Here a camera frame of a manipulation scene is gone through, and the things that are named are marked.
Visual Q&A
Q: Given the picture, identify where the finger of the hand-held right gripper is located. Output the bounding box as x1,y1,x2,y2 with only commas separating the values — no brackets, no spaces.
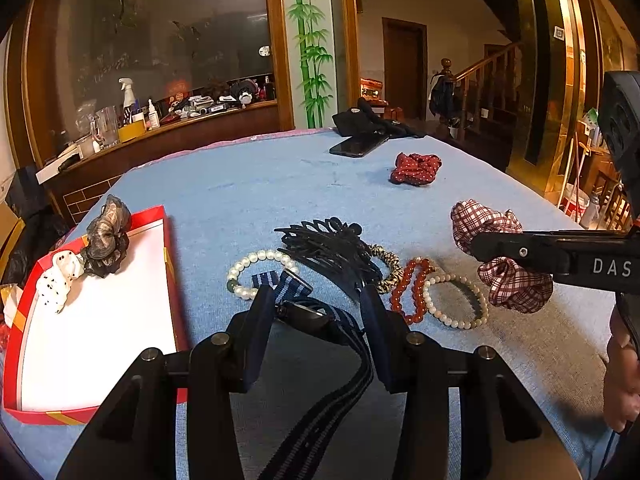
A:
471,230,573,277

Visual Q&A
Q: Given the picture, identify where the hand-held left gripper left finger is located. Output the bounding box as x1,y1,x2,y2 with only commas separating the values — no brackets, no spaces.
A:
56,285,278,480

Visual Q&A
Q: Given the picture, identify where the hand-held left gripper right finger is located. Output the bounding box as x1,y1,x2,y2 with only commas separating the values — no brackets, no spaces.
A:
360,285,583,480

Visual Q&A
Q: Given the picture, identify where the red plaid scrunchie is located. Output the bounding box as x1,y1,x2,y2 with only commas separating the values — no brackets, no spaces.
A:
450,199,555,315

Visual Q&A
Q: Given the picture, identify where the red bead bracelet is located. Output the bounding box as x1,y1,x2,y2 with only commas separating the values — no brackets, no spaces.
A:
390,257,441,326

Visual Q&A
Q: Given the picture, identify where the navy striped strap watch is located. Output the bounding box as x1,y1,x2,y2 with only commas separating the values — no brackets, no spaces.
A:
250,270,375,480

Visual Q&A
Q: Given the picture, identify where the leopard print hair tie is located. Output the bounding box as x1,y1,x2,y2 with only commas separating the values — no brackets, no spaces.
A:
367,244,402,295

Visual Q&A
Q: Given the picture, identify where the white pearl bracelet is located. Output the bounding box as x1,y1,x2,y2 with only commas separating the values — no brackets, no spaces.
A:
422,272,490,331

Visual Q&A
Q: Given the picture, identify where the pearl bracelet with green bead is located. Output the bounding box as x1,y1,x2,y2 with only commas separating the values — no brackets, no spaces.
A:
226,249,301,301

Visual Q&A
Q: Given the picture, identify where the black hair claw clip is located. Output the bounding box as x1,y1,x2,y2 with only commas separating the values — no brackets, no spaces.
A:
274,216,386,306

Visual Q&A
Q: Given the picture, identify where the red dotted scrunchie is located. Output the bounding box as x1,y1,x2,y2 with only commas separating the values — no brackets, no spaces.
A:
390,151,443,187

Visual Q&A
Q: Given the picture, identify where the red cardboard box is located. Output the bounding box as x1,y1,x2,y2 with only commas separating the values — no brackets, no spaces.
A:
2,204,190,426

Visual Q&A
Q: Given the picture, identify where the person's right hand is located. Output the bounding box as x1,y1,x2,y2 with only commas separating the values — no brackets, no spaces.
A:
602,305,640,433

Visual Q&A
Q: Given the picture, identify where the white bucket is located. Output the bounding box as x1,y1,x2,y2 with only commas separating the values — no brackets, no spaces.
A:
560,192,591,222

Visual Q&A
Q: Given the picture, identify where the wooden stair railing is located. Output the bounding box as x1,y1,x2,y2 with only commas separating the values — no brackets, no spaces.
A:
440,42,526,136

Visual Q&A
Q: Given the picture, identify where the dark backpack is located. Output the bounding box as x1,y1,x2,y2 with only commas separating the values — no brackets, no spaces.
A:
429,72,463,118

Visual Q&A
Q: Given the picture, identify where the black smartphone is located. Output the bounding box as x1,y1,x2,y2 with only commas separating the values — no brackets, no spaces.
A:
329,132,390,158

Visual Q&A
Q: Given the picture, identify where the brown organza scrunchie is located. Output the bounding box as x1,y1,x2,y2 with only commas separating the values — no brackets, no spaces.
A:
80,194,133,279

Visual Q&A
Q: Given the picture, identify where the wooden counter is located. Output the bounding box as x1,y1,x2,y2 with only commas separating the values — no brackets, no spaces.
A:
37,100,293,226

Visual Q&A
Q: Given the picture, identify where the black cloth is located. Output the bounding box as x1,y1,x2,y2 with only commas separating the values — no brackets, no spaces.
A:
332,99,427,139

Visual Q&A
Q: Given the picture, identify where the white dotted scrunchie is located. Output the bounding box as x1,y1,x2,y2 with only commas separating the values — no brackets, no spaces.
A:
35,252,86,315

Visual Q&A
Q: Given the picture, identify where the brown wooden door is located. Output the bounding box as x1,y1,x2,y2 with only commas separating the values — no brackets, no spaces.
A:
382,17,428,121

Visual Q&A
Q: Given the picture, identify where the orange box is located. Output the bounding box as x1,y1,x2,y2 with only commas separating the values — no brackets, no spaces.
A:
360,78,386,103

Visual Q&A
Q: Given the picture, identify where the clear glass pitcher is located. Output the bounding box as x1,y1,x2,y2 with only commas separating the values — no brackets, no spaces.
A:
90,106,121,148

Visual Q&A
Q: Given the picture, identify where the white flat tray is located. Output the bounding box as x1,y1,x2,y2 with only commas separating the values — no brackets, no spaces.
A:
36,152,83,183

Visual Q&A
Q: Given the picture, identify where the white spray bottle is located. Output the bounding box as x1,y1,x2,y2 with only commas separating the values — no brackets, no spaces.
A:
118,77,138,111

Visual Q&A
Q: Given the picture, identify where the bamboo painted panel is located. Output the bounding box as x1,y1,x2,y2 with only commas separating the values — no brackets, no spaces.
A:
284,0,335,129

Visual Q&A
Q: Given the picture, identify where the dark glass partition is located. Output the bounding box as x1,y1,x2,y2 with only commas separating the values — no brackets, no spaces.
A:
55,0,273,126

